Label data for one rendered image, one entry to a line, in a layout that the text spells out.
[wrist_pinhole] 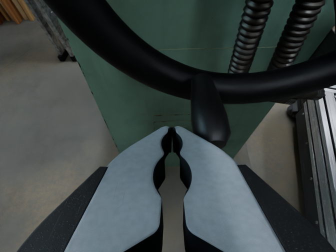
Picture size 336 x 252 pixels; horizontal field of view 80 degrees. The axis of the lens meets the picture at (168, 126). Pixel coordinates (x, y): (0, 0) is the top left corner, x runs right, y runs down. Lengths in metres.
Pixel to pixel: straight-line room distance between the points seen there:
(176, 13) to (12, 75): 1.19
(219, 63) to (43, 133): 0.88
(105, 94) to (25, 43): 1.19
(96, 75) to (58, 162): 0.62
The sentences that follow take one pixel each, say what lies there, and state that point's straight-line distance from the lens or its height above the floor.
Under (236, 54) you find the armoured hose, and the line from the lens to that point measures 0.24.
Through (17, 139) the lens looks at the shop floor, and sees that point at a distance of 1.14.
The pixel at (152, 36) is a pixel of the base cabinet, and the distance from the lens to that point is 0.36.
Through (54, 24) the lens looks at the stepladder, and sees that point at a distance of 1.25.
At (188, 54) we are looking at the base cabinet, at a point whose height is 0.58.
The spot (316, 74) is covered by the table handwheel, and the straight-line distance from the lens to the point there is 0.21.
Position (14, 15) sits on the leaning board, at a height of 0.06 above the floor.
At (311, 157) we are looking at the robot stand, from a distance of 0.90.
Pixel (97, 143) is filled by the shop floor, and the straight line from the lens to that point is 0.96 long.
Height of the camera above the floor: 0.82
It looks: 58 degrees down
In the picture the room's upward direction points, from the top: 2 degrees clockwise
